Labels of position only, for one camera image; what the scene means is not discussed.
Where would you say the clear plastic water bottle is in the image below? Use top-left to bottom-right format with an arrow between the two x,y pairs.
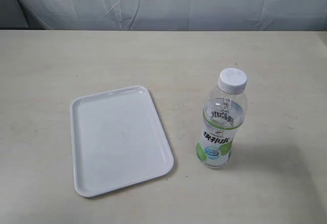
196,67 -> 248,168

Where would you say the white plastic tray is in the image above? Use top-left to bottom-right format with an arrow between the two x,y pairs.
69,85 -> 174,198

